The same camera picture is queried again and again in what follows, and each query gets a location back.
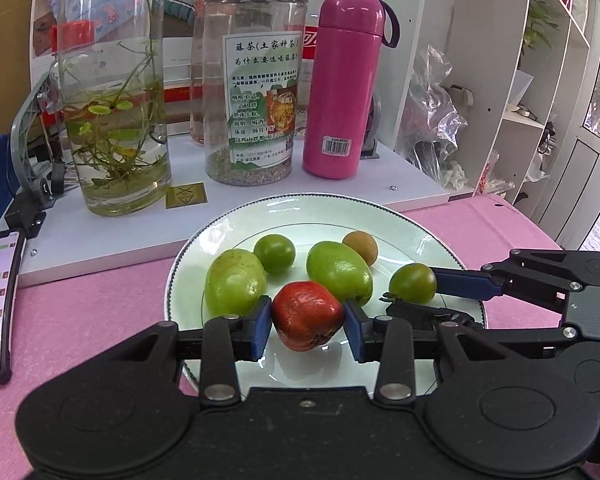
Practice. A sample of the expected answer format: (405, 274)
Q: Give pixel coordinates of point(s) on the small brown longan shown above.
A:
(363, 244)

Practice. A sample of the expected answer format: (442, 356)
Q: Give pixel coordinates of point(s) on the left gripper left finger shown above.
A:
(221, 343)

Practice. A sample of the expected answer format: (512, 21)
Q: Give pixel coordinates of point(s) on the white shelf unit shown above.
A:
(526, 77)

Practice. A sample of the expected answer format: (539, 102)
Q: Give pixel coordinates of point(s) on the white raised platform board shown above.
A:
(74, 242)

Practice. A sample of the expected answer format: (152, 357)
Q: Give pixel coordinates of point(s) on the gold label plate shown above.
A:
(186, 195)

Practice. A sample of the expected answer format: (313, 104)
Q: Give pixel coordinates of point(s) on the glass vase with plant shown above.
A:
(112, 101)

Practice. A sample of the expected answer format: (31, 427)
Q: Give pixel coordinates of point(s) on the small dark green fruit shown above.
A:
(276, 253)

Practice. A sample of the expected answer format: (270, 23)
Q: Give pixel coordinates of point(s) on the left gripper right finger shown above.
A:
(395, 346)

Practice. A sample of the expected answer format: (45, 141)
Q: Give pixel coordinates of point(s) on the clear jar with label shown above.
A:
(251, 57)

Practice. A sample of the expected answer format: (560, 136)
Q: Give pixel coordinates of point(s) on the pink floral table cloth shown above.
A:
(59, 325)

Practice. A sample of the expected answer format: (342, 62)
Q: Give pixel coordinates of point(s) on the large green jujube fruit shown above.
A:
(234, 283)

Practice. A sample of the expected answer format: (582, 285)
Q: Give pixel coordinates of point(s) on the white plate blue rim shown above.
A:
(306, 219)

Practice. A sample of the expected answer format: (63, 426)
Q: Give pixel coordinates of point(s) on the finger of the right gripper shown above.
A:
(479, 285)
(442, 308)

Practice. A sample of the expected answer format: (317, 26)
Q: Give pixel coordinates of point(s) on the small green lime fruit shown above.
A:
(414, 283)

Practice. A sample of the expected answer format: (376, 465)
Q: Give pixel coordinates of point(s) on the red wax apple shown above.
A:
(306, 315)

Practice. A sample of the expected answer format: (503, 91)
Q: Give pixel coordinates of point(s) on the crumpled clear plastic bag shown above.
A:
(431, 123)

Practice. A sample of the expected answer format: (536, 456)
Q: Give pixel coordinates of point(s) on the pink thermos bottle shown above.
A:
(350, 35)

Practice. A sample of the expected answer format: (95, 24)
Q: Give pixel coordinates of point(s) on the red cap plastic bottle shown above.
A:
(67, 37)

